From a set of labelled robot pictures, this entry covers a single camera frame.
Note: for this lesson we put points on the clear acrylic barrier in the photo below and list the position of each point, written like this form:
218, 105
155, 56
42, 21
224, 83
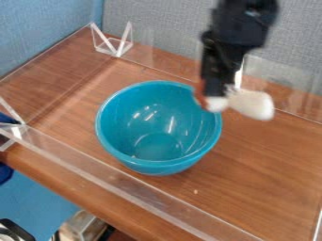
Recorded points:
290, 100
86, 179

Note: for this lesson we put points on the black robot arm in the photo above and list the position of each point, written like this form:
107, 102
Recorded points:
238, 30

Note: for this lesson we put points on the blue cloth object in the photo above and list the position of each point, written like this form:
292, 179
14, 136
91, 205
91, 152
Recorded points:
6, 170

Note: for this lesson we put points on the clear acrylic left bracket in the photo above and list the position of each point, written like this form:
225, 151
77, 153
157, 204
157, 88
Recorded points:
13, 126

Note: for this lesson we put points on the clear box under table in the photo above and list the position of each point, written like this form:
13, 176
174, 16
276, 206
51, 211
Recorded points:
83, 227

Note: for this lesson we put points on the black object bottom left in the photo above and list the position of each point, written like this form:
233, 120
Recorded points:
11, 232

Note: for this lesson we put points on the clear acrylic corner bracket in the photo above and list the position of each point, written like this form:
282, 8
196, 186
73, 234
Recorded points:
110, 45

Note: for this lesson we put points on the clear acrylic back barrier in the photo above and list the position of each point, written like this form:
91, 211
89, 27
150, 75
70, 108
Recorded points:
290, 100

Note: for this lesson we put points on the blue ceramic bowl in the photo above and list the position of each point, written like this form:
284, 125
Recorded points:
154, 129

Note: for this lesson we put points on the brown and white toy mushroom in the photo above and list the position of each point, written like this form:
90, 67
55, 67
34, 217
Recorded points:
249, 102

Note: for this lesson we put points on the clear acrylic front barrier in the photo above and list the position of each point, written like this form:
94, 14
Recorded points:
86, 179

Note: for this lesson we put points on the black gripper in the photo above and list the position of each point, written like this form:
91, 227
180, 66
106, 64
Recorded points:
238, 29

